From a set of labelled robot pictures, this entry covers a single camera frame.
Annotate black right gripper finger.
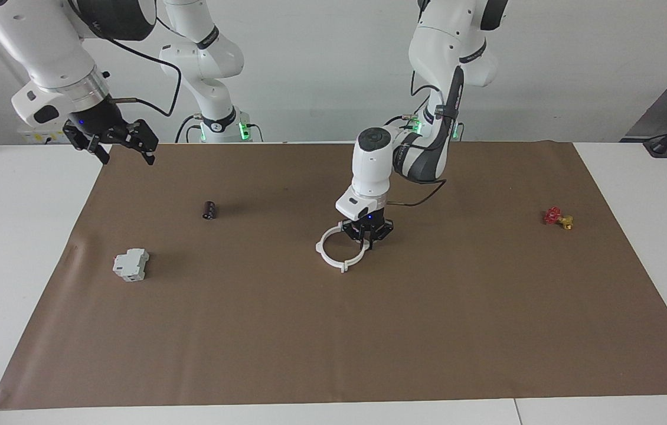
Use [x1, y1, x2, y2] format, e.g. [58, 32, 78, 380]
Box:
[125, 119, 159, 166]
[63, 124, 109, 165]

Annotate white half-ring pipe clamp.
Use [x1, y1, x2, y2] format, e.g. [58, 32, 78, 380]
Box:
[315, 227, 347, 274]
[341, 236, 369, 274]

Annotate white socket box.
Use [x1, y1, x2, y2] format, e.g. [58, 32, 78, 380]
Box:
[18, 125, 74, 144]

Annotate brown paper mat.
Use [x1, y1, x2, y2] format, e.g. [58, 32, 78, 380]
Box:
[0, 140, 667, 411]

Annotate grey circuit breaker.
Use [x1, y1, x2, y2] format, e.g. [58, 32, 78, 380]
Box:
[112, 248, 150, 282]

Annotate red and brass valve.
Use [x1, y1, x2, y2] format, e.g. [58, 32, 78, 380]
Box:
[544, 207, 574, 230]

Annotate black base cable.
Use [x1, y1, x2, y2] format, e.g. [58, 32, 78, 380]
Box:
[175, 114, 203, 143]
[384, 94, 430, 141]

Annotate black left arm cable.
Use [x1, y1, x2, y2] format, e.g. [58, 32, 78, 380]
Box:
[385, 65, 465, 208]

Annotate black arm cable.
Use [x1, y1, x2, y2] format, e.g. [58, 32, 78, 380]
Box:
[385, 65, 465, 208]
[74, 0, 184, 117]

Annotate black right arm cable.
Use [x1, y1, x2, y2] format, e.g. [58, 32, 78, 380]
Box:
[74, 0, 184, 117]

